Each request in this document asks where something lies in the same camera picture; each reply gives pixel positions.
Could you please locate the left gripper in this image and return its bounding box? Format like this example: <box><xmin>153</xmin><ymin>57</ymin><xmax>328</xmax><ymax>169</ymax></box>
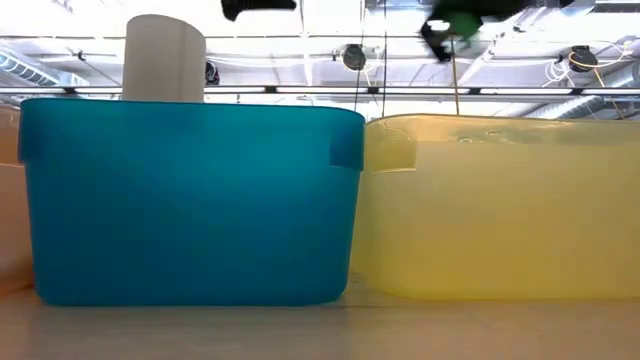
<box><xmin>220</xmin><ymin>0</ymin><xmax>298</xmax><ymax>23</ymax></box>

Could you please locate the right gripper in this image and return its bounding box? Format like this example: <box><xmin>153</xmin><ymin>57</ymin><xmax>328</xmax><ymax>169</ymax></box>
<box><xmin>419</xmin><ymin>0</ymin><xmax>571</xmax><ymax>64</ymax></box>

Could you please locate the blue plastic bin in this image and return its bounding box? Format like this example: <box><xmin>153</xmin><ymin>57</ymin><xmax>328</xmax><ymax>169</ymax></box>
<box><xmin>17</xmin><ymin>97</ymin><xmax>366</xmax><ymax>307</ymax></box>

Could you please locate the yellow translucent plastic bin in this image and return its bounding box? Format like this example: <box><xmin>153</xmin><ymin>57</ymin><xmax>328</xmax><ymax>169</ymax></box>
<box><xmin>349</xmin><ymin>113</ymin><xmax>640</xmax><ymax>301</ymax></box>

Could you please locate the silver ventilation duct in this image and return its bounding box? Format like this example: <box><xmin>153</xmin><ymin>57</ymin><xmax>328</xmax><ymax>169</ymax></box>
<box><xmin>524</xmin><ymin>93</ymin><xmax>640</xmax><ymax>121</ymax></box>
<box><xmin>0</xmin><ymin>49</ymin><xmax>89</xmax><ymax>89</ymax></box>

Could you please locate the grey horizontal ceiling beam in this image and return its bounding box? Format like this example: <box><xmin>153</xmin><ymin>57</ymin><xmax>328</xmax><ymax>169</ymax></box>
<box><xmin>0</xmin><ymin>84</ymin><xmax>640</xmax><ymax>99</ymax></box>

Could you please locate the orange translucent plastic bin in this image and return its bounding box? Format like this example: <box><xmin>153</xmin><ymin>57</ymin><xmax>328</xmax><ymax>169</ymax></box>
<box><xmin>0</xmin><ymin>102</ymin><xmax>36</xmax><ymax>296</ymax></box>

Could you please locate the white cylindrical lamp shade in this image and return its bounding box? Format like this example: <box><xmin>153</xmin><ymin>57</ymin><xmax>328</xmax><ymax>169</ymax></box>
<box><xmin>121</xmin><ymin>13</ymin><xmax>207</xmax><ymax>104</ymax></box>

